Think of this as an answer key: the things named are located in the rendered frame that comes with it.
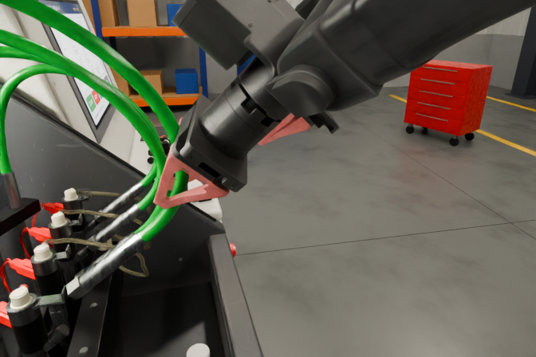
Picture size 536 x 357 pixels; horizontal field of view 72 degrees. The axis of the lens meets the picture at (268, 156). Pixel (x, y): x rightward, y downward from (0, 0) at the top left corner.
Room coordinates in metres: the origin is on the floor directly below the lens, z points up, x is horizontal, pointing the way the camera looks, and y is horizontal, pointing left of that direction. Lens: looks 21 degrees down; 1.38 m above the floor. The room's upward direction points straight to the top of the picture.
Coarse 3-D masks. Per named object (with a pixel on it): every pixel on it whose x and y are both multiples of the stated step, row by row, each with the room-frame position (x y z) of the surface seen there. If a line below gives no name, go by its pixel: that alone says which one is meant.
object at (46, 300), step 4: (40, 296) 0.31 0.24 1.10; (44, 296) 0.31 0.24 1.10; (48, 296) 0.31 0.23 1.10; (52, 296) 0.31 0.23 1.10; (56, 296) 0.31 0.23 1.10; (60, 296) 0.31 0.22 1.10; (40, 300) 0.30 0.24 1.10; (44, 300) 0.30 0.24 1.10; (48, 300) 0.30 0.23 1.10; (52, 300) 0.30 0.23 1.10; (56, 300) 0.30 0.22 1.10; (60, 300) 0.30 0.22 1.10; (36, 304) 0.30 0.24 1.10; (40, 304) 0.30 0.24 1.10; (44, 304) 0.30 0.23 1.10; (48, 304) 0.30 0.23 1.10; (52, 304) 0.30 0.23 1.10; (32, 308) 0.29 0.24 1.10
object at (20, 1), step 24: (0, 0) 0.31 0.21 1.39; (24, 0) 0.31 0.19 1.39; (48, 24) 0.32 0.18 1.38; (72, 24) 0.32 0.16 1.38; (96, 48) 0.32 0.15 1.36; (120, 72) 0.33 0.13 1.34; (144, 96) 0.33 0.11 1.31; (168, 120) 0.34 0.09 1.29; (168, 216) 0.33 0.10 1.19; (144, 240) 0.33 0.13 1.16
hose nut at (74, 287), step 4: (80, 276) 0.32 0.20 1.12; (72, 280) 0.31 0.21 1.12; (76, 280) 0.31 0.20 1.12; (68, 284) 0.31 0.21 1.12; (72, 284) 0.31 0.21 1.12; (76, 284) 0.31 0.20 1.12; (80, 284) 0.31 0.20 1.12; (68, 288) 0.31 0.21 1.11; (72, 288) 0.31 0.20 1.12; (76, 288) 0.30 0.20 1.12; (80, 288) 0.31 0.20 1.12; (84, 288) 0.31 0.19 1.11; (92, 288) 0.32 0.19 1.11; (68, 292) 0.30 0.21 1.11; (72, 292) 0.30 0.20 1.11; (76, 292) 0.30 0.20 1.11; (80, 292) 0.31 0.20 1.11; (84, 292) 0.31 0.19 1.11; (72, 296) 0.30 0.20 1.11; (76, 296) 0.30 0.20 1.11; (80, 296) 0.30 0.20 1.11
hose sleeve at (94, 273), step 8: (136, 232) 0.33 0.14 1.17; (128, 240) 0.33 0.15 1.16; (136, 240) 0.32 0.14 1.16; (120, 248) 0.32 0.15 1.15; (128, 248) 0.32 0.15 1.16; (136, 248) 0.32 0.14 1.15; (112, 256) 0.32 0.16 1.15; (120, 256) 0.32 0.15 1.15; (128, 256) 0.32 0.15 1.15; (96, 264) 0.32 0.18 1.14; (104, 264) 0.32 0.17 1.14; (112, 264) 0.32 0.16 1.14; (120, 264) 0.32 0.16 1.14; (88, 272) 0.31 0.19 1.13; (96, 272) 0.31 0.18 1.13; (104, 272) 0.31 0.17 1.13; (80, 280) 0.31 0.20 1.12; (88, 280) 0.31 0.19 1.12; (96, 280) 0.31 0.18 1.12; (88, 288) 0.31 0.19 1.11
